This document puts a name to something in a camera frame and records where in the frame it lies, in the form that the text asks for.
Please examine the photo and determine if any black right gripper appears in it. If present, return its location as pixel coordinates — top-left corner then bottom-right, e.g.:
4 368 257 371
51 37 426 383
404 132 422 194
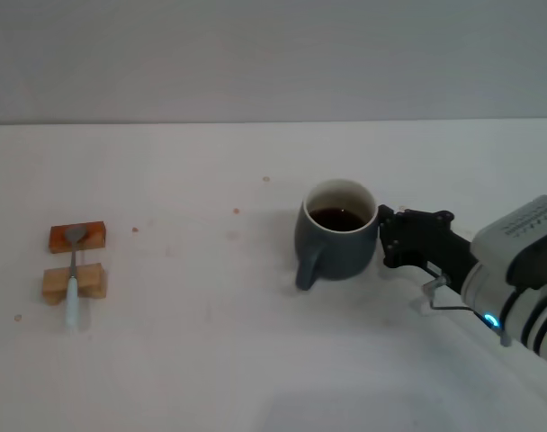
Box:
377 204 476 294

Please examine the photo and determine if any grey ceramic cup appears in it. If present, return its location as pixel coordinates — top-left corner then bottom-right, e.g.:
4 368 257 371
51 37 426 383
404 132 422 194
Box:
293 178 380 292

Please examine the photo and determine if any spoon with white handle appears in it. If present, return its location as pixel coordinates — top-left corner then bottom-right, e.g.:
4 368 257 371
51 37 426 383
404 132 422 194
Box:
64 227 89 332

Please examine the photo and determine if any dark coffee liquid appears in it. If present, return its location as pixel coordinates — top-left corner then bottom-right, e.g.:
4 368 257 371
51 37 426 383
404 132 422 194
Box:
309 206 367 233

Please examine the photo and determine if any reddish brown wooden block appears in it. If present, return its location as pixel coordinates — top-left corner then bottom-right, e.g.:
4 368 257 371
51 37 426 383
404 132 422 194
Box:
48 220 108 255

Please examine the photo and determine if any light wooden block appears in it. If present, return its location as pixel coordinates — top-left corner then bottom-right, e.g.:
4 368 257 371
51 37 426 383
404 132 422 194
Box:
42 262 108 306

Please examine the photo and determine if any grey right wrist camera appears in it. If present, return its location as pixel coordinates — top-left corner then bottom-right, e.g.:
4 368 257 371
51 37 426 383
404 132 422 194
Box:
471 194 547 289

